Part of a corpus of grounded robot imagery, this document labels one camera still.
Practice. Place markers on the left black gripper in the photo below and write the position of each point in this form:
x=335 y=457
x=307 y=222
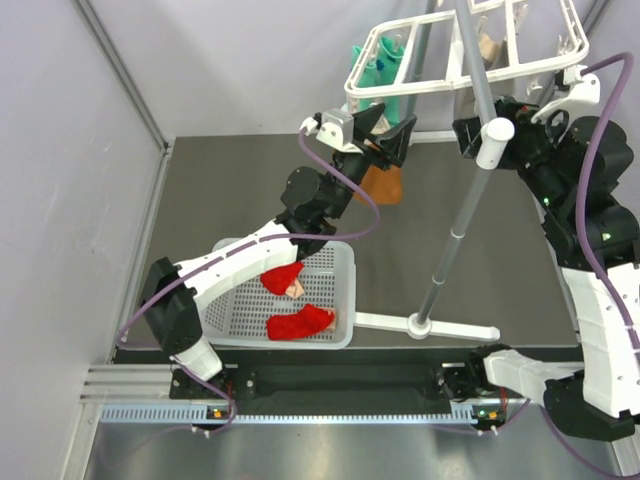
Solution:
x=391 y=144

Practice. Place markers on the orange brown sock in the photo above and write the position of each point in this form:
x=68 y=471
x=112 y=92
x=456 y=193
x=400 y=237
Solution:
x=383 y=186

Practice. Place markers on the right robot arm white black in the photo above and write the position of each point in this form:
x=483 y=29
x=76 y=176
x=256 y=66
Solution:
x=596 y=244

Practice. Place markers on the mint green patterned sock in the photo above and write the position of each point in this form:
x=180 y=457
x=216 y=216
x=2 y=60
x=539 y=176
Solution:
x=389 y=57

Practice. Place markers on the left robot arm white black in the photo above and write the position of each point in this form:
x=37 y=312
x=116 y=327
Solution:
x=175 y=296

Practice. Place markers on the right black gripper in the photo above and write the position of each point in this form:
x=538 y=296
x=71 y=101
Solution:
x=520 y=114

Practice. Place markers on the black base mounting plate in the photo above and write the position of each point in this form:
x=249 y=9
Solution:
x=341 y=382

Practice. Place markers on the grey beige sock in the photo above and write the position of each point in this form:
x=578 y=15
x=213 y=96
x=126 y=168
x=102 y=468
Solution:
x=465 y=105

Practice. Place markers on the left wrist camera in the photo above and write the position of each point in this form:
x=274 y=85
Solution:
x=334 y=128

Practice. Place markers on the beige cuffed sock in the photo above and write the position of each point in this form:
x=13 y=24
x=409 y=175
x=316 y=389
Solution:
x=489 y=49

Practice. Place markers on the red sock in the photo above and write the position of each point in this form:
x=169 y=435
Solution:
x=284 y=280
x=308 y=321

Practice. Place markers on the red sock back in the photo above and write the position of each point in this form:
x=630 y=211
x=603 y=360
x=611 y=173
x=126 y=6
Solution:
x=284 y=280

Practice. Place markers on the white clip sock hanger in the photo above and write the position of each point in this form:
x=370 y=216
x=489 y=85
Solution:
x=441 y=52

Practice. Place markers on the grey slotted cable duct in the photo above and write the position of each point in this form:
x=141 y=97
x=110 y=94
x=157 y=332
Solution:
x=201 y=414

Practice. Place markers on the red sock front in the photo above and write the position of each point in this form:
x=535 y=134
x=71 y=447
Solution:
x=308 y=321

